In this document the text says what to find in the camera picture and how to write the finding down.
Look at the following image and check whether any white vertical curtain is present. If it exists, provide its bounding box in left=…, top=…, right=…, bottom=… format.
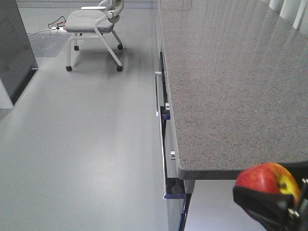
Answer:
left=263, top=0, right=308, bottom=36

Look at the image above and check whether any silver drawer handle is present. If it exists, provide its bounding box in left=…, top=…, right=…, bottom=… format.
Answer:
left=155, top=71, right=170, bottom=120

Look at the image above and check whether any red yellow apple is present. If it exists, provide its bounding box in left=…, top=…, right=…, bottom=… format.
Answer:
left=235, top=162, right=300, bottom=204

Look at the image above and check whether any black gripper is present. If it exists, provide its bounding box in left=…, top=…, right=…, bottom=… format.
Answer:
left=233, top=162, right=308, bottom=231

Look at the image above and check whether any power strip with cables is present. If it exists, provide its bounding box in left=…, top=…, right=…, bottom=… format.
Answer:
left=27, top=16, right=66, bottom=37

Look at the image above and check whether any white office chair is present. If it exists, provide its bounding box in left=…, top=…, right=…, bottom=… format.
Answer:
left=64, top=0, right=124, bottom=72

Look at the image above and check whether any grey fridge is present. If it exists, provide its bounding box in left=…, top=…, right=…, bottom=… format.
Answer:
left=0, top=0, right=38, bottom=109

